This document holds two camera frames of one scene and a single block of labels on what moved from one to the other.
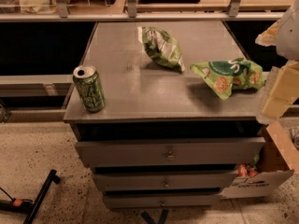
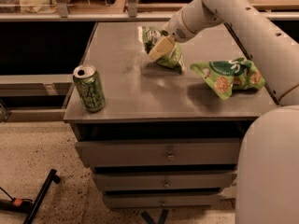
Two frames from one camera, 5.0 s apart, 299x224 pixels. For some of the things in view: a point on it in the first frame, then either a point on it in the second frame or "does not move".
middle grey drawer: x=165 y=181 does not move
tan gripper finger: x=285 y=91 to x=177 y=30
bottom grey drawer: x=160 y=201 does not move
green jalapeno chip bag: x=163 y=49 does not move
